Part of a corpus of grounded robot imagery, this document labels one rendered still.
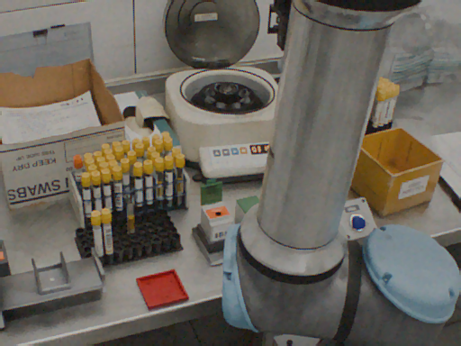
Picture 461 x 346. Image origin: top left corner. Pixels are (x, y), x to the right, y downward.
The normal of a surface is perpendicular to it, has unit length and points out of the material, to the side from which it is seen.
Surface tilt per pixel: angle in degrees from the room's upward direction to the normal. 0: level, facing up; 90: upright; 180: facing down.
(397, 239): 10
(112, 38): 90
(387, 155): 90
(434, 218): 0
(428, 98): 0
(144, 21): 90
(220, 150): 25
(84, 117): 1
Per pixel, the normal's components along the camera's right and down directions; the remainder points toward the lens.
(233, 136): 0.18, 0.64
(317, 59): -0.51, 0.56
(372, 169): -0.91, 0.26
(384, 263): 0.17, -0.72
